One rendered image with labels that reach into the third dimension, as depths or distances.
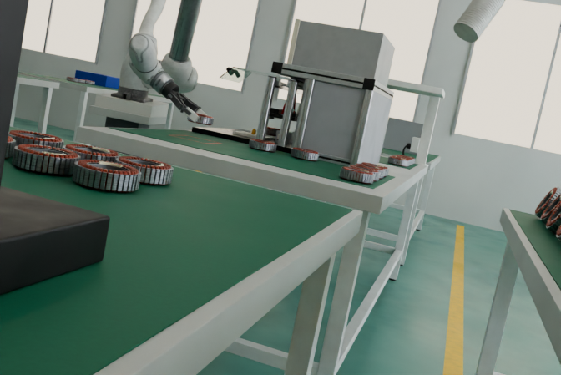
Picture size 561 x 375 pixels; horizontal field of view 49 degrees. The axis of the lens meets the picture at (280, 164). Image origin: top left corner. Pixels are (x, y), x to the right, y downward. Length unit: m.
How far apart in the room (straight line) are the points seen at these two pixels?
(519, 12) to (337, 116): 5.21
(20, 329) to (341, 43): 2.29
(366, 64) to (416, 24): 4.94
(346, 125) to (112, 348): 2.12
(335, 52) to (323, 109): 0.27
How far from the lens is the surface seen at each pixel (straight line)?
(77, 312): 0.54
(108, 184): 1.04
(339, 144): 2.53
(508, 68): 7.46
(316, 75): 2.55
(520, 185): 7.45
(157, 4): 2.86
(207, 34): 8.19
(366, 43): 2.64
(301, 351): 1.39
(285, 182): 1.78
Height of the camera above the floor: 0.95
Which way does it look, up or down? 6 degrees down
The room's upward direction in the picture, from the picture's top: 11 degrees clockwise
